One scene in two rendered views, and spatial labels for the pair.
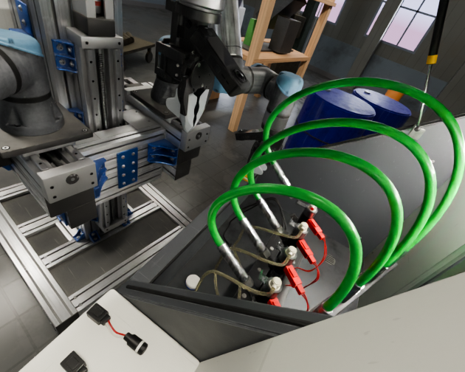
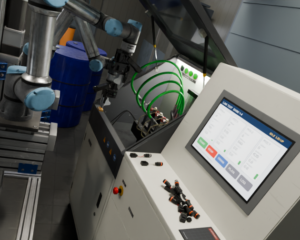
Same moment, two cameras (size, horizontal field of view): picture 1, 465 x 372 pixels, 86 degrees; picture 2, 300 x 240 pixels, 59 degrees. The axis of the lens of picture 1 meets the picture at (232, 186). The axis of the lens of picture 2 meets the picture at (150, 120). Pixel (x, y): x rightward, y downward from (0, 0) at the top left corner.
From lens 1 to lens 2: 1.24 m
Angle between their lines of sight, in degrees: 47
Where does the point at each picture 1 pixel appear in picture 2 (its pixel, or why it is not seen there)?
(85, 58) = not seen: hidden behind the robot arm
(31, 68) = not seen: hidden behind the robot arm
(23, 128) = (29, 115)
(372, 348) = (201, 100)
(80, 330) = (134, 160)
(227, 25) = (94, 43)
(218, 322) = (169, 127)
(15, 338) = not seen: outside the picture
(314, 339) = (192, 108)
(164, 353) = (153, 155)
